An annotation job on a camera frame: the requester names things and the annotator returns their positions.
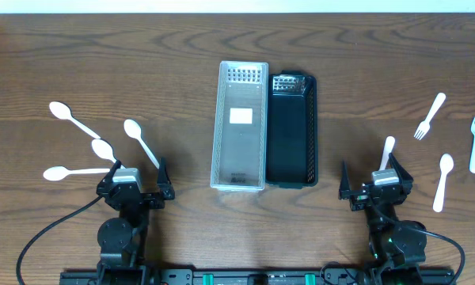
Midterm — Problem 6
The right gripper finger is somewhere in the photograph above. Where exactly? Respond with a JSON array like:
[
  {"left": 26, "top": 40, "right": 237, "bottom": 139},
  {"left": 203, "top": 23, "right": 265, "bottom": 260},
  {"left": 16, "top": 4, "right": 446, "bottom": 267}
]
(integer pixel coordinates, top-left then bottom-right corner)
[
  {"left": 340, "top": 161, "right": 351, "bottom": 192},
  {"left": 389, "top": 153, "right": 412, "bottom": 183}
]

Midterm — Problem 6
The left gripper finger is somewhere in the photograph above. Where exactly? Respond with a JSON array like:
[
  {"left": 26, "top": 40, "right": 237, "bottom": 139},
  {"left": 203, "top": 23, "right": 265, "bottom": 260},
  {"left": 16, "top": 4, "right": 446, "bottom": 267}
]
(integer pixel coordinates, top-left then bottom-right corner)
[
  {"left": 157, "top": 158, "right": 170, "bottom": 186},
  {"left": 101, "top": 160, "right": 122, "bottom": 184}
]

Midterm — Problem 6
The white plastic spoon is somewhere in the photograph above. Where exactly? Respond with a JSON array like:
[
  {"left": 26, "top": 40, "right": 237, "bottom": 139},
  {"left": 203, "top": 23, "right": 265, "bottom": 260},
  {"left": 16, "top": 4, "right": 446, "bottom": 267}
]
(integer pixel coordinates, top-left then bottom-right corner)
[
  {"left": 49, "top": 101, "right": 101, "bottom": 139},
  {"left": 123, "top": 119, "right": 160, "bottom": 169},
  {"left": 432, "top": 154, "right": 454, "bottom": 213},
  {"left": 43, "top": 165, "right": 109, "bottom": 181},
  {"left": 91, "top": 139, "right": 116, "bottom": 163}
]

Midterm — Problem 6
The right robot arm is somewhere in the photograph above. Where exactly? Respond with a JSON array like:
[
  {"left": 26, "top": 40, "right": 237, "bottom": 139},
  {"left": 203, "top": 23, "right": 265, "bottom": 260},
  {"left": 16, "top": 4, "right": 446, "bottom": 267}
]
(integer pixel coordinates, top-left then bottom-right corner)
[{"left": 339, "top": 154, "right": 427, "bottom": 285}]

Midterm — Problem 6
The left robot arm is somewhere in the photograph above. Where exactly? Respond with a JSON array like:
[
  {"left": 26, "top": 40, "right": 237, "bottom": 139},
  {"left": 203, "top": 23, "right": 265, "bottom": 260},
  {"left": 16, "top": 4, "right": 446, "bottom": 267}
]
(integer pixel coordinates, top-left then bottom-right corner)
[{"left": 96, "top": 158, "right": 175, "bottom": 285}]

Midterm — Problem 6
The clear plastic basket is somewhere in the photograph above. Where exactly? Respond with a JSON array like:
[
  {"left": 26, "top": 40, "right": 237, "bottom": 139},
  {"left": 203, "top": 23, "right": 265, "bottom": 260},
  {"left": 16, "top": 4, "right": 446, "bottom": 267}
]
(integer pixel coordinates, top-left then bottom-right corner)
[{"left": 210, "top": 61, "right": 268, "bottom": 192}]

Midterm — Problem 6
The black plastic basket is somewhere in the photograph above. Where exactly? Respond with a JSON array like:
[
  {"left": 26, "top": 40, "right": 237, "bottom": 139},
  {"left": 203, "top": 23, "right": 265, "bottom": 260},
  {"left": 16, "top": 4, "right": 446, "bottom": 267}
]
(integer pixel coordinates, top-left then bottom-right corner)
[{"left": 265, "top": 70, "right": 318, "bottom": 189}]

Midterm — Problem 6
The black left cable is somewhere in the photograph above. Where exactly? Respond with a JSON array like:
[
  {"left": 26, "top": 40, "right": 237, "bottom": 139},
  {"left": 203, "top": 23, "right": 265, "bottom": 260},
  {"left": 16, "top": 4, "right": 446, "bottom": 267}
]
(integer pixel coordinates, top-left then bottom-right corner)
[{"left": 15, "top": 194, "right": 104, "bottom": 285}]

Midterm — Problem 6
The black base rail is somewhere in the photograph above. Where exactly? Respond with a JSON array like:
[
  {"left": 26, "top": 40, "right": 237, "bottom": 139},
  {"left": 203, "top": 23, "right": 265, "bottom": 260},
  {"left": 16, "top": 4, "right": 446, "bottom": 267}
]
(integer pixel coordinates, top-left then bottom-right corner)
[{"left": 59, "top": 268, "right": 454, "bottom": 285}]

